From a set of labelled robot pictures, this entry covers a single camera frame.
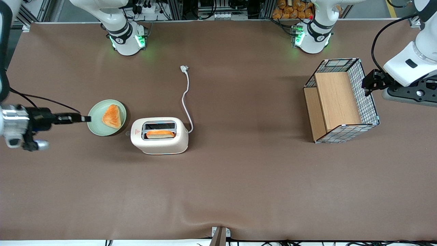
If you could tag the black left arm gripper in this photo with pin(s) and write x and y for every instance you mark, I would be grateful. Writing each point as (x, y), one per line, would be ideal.
(376, 79)

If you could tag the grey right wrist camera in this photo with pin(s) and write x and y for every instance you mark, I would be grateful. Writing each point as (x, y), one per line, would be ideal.
(15, 141)

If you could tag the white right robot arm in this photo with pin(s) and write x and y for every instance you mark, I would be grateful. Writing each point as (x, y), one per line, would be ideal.
(119, 37)

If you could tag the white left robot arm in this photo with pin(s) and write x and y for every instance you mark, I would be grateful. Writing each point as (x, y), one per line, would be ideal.
(317, 37)

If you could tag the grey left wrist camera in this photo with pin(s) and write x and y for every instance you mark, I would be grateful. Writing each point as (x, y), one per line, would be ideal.
(403, 95)

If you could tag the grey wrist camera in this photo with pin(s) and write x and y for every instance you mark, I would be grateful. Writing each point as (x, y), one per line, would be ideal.
(403, 95)
(15, 141)

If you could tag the aluminium frame post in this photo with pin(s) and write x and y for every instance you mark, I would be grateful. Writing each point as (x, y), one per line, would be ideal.
(175, 8)

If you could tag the orange triangular bread piece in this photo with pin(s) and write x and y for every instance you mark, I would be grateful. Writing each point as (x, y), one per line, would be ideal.
(112, 118)

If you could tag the white power strip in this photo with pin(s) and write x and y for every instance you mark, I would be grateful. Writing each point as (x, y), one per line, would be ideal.
(148, 8)

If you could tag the pale green round plate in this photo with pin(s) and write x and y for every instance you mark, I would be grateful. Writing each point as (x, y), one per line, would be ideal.
(97, 111)

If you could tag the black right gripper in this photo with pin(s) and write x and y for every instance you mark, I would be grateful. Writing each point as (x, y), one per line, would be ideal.
(40, 117)

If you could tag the pile of orange bread rolls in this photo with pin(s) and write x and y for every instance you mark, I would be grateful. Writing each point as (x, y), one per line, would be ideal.
(290, 10)

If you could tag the small controller box green light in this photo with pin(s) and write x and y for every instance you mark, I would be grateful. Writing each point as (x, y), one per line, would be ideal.
(297, 36)

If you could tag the aluminium frame rail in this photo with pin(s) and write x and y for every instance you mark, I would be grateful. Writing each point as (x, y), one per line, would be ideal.
(25, 15)

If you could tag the toast slice in toaster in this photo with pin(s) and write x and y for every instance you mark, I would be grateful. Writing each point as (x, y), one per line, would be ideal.
(160, 134)

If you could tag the white two-slot toaster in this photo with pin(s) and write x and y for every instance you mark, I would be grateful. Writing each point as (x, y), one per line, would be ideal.
(160, 145)

